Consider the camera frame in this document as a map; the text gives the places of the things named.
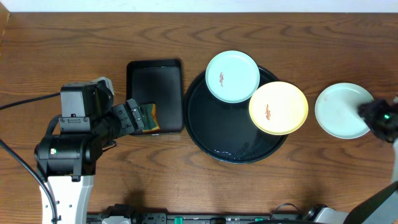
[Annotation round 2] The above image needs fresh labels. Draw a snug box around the green and orange sponge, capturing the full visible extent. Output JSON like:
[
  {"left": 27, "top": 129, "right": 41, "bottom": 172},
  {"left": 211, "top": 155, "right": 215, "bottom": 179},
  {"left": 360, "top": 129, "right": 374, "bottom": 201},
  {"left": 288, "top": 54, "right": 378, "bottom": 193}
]
[{"left": 141, "top": 104, "right": 160, "bottom": 134}]

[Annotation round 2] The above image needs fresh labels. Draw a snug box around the light blue plate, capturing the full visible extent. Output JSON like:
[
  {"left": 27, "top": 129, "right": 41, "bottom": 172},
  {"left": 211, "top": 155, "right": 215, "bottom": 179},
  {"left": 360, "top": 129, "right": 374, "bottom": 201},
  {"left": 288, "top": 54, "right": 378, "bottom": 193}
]
[
  {"left": 205, "top": 50, "right": 260, "bottom": 103},
  {"left": 315, "top": 83, "right": 374, "bottom": 139}
]

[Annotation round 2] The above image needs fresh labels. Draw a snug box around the yellow plate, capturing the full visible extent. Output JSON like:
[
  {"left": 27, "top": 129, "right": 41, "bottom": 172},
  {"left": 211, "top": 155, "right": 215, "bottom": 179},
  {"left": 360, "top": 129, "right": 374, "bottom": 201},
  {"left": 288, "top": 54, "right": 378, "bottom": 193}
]
[{"left": 249, "top": 82, "right": 308, "bottom": 135}]

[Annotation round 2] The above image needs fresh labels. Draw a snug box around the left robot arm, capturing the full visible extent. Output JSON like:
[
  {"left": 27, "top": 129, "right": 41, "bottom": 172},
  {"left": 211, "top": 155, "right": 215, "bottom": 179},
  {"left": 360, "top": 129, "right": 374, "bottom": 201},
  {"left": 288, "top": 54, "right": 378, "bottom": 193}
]
[{"left": 34, "top": 99, "right": 145, "bottom": 223}]

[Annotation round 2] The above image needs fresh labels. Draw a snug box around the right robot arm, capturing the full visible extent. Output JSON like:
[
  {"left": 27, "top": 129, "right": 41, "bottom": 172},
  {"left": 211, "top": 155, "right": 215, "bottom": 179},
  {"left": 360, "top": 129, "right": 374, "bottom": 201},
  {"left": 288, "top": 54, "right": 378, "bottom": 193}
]
[{"left": 303, "top": 98, "right": 397, "bottom": 224}]

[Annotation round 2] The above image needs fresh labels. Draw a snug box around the black rectangular tray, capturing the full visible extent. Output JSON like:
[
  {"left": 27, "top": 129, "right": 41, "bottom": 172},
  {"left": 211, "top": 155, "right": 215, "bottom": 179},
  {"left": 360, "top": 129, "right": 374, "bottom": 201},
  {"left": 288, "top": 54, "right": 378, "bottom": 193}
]
[{"left": 126, "top": 59, "right": 184, "bottom": 136}]

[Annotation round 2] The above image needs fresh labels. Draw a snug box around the round black tray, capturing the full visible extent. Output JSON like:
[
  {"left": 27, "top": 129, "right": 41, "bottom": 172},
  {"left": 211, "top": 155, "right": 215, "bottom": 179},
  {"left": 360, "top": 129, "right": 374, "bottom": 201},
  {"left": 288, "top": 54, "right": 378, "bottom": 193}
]
[{"left": 183, "top": 72, "right": 287, "bottom": 164}]

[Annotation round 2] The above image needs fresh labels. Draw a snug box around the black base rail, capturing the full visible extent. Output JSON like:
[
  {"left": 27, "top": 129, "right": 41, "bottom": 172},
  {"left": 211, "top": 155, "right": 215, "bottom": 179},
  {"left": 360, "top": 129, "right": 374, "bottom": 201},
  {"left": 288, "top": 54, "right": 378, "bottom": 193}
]
[{"left": 86, "top": 213, "right": 312, "bottom": 224}]

